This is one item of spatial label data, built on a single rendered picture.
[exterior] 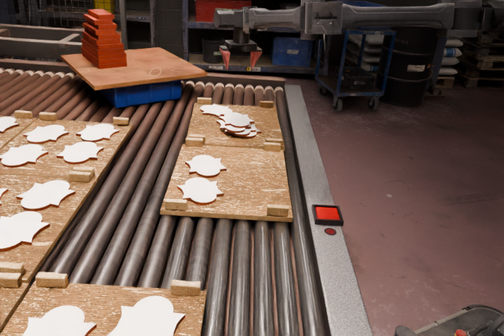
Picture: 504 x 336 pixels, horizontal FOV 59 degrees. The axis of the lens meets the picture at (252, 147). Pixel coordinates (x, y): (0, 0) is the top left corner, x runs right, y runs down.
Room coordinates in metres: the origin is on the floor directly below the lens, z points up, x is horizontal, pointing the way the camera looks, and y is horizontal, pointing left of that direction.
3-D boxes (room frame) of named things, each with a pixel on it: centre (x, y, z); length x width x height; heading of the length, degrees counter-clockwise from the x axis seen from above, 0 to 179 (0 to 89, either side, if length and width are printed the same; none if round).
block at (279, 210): (0.99, -0.08, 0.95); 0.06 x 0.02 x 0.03; 92
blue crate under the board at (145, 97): (1.90, 0.54, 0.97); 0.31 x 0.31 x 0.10; 37
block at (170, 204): (0.98, 0.19, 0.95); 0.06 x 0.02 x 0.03; 92
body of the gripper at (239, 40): (1.58, 0.07, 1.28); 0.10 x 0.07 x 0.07; 112
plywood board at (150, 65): (1.96, 0.57, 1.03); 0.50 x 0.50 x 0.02; 37
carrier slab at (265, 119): (1.60, 0.07, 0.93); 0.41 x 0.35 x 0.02; 4
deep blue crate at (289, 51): (5.76, -0.41, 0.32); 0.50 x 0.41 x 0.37; 95
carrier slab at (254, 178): (1.18, 0.06, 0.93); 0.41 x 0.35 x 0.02; 2
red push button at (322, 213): (1.02, -0.22, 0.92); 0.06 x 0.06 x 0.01; 1
